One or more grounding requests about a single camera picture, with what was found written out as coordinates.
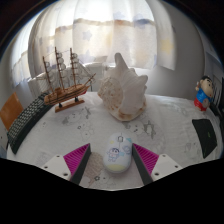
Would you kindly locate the cartoon boy figurine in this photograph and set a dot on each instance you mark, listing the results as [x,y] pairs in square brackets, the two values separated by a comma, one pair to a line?
[203,96]

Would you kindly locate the orange wooden chair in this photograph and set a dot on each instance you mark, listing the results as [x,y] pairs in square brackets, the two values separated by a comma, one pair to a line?
[10,111]

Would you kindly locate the white cartoon-print computer mouse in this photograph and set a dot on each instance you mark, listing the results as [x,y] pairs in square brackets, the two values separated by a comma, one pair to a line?
[116,153]

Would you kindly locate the wooden model sailing ship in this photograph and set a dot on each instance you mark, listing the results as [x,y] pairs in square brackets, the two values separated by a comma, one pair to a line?
[66,93]

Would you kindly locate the white radiator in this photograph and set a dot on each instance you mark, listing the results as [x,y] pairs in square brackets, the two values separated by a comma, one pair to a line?
[36,85]

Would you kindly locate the sheer white star-print curtain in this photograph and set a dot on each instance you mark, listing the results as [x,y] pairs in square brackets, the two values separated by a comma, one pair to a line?
[106,33]

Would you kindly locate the white printed tablecloth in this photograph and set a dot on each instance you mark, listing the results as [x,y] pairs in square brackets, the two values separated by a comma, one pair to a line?
[166,126]

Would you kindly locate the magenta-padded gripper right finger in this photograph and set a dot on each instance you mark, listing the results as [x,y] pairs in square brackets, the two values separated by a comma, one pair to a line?
[146,160]

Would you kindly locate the black mouse pad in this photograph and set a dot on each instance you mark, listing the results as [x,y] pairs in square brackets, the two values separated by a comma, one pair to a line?
[206,136]

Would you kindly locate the large white conch shell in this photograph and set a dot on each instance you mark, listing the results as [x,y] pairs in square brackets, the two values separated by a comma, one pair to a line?
[125,93]

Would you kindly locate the dark mechanical keyboard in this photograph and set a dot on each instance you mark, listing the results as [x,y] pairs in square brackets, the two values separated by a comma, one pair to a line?
[25,121]

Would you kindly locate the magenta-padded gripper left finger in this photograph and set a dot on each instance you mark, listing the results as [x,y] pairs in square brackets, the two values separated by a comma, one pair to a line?
[76,159]

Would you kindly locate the black router with antennas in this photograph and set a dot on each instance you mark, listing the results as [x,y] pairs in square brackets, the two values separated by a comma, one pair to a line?
[220,106]

